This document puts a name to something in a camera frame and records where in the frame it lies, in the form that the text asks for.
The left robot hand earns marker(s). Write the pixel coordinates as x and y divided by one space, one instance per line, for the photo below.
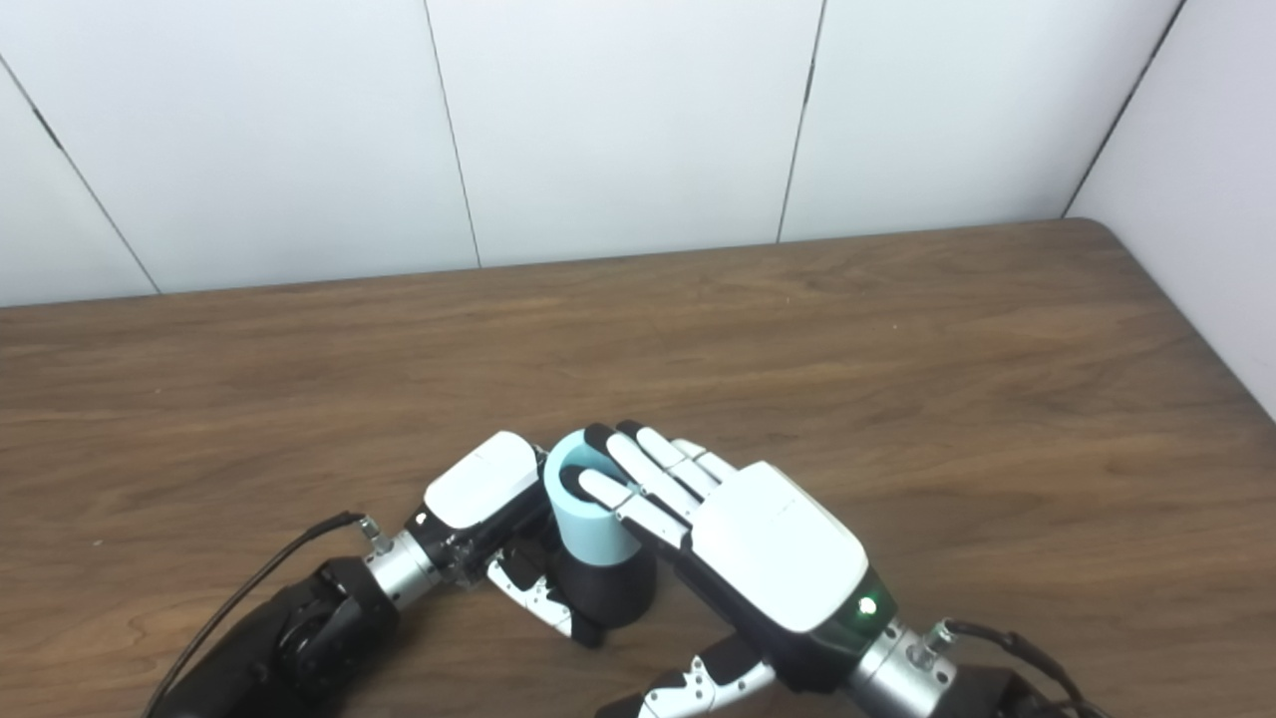
478 499

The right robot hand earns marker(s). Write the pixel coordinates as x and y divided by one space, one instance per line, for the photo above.
778 548

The light blue cylinder cup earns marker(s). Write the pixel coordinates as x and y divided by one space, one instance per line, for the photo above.
588 524

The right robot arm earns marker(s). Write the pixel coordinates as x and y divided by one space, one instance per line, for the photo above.
927 683

